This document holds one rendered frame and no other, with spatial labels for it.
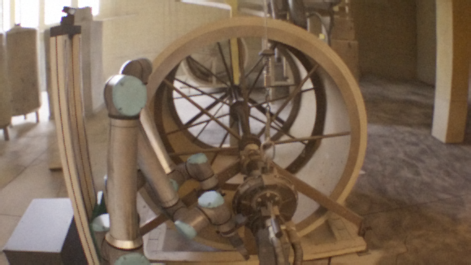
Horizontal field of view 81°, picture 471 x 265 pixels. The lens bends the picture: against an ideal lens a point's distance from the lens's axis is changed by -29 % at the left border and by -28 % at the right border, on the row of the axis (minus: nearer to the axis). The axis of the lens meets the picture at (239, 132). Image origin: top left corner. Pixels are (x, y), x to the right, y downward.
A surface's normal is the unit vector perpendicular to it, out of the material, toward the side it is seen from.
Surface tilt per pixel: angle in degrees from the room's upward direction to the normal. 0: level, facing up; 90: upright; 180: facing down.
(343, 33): 90
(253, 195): 90
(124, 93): 82
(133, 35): 90
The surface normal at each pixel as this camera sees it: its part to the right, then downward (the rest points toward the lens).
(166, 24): 0.07, 0.29
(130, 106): 0.60, 0.08
